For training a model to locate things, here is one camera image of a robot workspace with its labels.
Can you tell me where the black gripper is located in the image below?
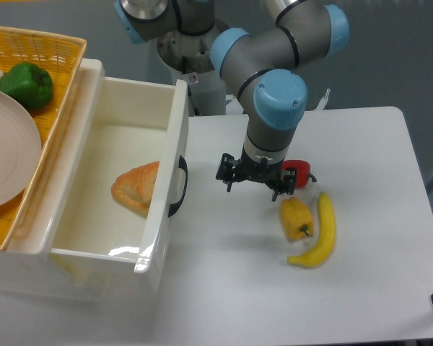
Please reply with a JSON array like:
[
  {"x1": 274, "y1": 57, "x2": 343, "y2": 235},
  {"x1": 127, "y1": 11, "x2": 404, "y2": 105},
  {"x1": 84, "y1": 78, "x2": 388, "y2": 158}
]
[{"x1": 216, "y1": 153, "x2": 297, "y2": 201}]

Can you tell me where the white top drawer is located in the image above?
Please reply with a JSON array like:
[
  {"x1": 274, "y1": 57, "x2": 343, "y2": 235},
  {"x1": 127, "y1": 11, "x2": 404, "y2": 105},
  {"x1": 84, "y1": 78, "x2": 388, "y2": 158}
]
[{"x1": 51, "y1": 78, "x2": 188, "y2": 275}]

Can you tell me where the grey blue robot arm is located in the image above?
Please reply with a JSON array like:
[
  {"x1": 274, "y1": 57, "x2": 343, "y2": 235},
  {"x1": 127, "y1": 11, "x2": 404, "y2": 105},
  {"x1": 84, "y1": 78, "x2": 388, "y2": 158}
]
[{"x1": 114, "y1": 1, "x2": 349, "y2": 196}]

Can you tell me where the white drawer cabinet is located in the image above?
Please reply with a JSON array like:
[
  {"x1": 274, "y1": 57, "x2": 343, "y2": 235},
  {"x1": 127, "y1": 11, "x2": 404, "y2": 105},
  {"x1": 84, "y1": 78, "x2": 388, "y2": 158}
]
[{"x1": 0, "y1": 59, "x2": 188, "y2": 301}]

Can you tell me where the red bell pepper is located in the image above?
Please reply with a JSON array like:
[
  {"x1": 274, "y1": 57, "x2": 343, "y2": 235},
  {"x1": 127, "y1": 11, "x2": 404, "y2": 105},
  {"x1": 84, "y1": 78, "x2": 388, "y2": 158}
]
[{"x1": 282, "y1": 160, "x2": 317, "y2": 188}]

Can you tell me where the yellow bell pepper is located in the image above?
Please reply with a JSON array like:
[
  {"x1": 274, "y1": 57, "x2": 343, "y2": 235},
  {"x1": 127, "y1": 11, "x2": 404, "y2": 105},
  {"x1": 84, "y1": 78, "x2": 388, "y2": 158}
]
[{"x1": 279, "y1": 197, "x2": 315, "y2": 241}]

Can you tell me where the yellow banana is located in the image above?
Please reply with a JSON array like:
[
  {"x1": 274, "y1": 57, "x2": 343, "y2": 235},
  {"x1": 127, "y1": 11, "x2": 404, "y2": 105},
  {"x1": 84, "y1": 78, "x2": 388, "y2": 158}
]
[{"x1": 287, "y1": 192, "x2": 336, "y2": 269}]

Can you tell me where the orange croissant bread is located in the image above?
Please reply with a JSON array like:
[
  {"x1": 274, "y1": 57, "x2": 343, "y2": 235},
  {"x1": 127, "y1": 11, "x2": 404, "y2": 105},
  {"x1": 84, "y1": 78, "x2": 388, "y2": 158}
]
[{"x1": 110, "y1": 161, "x2": 159, "y2": 218}]

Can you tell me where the yellow wicker basket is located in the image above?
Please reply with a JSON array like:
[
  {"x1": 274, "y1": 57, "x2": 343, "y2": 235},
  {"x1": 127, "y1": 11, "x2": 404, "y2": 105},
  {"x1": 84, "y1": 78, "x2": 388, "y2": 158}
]
[{"x1": 0, "y1": 26, "x2": 87, "y2": 251}]

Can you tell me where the green bell pepper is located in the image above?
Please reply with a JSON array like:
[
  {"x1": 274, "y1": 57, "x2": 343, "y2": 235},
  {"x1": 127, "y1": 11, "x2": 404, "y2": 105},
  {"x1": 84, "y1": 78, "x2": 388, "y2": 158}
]
[{"x1": 0, "y1": 62, "x2": 53, "y2": 110}]

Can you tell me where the pink round plate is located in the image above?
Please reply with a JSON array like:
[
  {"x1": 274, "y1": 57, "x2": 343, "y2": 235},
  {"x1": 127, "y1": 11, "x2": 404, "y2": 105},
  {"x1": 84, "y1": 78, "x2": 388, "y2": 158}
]
[{"x1": 0, "y1": 92, "x2": 42, "y2": 205}]

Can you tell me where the white bracket behind table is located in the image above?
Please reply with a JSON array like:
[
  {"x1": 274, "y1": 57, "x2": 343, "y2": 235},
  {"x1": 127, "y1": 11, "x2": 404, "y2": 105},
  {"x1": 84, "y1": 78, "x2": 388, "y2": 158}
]
[{"x1": 314, "y1": 88, "x2": 331, "y2": 111}]

